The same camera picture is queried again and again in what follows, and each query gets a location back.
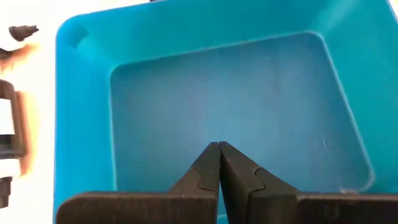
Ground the teal plastic bin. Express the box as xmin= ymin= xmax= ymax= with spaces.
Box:
xmin=52 ymin=0 xmax=398 ymax=224

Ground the black food colouring bottle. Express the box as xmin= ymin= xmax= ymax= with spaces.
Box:
xmin=0 ymin=79 xmax=27 ymax=209
xmin=0 ymin=24 xmax=40 ymax=60

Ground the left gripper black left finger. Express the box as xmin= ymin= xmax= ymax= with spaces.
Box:
xmin=55 ymin=141 xmax=221 ymax=224

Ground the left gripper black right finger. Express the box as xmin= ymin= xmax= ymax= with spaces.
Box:
xmin=219 ymin=141 xmax=398 ymax=224

